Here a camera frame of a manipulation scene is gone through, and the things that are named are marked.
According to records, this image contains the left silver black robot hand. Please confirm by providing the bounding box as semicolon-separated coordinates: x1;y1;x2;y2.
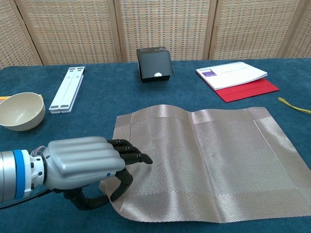
41;136;153;211

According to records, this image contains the beige bowl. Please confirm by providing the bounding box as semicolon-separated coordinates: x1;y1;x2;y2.
0;92;46;132

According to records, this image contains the beige woven placemat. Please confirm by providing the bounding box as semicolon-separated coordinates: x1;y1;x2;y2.
98;104;311;224

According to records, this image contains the blue table cover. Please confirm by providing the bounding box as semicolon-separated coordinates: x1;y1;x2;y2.
0;58;311;233

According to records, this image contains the white folded laptop stand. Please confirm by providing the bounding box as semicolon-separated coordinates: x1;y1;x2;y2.
49;66;86;114

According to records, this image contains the black cardboard box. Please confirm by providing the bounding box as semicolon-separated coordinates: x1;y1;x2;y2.
136;46;173;83

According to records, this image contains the woven wooden folding screen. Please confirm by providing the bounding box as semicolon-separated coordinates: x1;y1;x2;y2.
0;0;311;70

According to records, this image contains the white spiral desk calendar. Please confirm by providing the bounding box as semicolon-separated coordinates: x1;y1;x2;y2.
195;61;268;91

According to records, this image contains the red folder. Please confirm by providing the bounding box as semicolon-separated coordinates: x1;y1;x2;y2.
196;71;280;103

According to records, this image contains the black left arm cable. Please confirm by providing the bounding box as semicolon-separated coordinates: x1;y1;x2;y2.
0;189;53;211

